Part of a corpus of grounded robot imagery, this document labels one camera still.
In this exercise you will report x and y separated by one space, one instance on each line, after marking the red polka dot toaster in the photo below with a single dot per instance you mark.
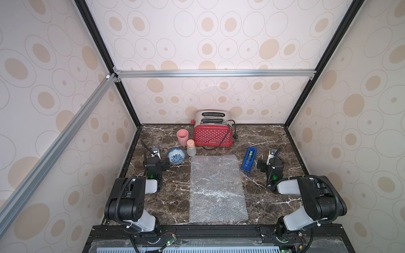
213 128

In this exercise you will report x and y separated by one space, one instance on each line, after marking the horizontal aluminium frame bar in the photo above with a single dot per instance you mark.
217 73

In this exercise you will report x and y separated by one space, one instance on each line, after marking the small bottle with peach cap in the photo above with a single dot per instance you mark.
191 148

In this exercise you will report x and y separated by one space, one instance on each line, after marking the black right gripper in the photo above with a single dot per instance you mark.
272 164

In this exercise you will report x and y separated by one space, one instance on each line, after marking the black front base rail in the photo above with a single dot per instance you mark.
329 238

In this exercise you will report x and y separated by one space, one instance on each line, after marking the pink plastic cup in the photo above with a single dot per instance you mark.
183 136

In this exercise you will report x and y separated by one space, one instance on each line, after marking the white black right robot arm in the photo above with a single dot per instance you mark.
321 202

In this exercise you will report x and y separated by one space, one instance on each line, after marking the blue white patterned bowl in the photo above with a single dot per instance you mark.
176 156

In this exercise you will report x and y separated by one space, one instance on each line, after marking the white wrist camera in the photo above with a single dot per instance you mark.
272 153
155 152

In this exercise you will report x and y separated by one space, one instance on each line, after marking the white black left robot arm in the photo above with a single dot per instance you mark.
126 203

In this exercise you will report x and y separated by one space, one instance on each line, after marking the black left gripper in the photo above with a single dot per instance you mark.
164 164

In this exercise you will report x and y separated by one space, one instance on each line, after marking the left slanted aluminium frame bar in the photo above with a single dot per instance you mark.
31 182

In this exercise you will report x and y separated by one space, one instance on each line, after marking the blue tape dispenser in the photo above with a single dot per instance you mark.
249 159

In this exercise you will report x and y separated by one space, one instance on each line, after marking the clear bubble wrap sheet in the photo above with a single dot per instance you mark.
216 190

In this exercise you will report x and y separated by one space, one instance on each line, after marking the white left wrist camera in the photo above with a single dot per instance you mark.
155 152

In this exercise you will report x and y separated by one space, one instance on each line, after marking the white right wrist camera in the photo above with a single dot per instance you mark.
272 153

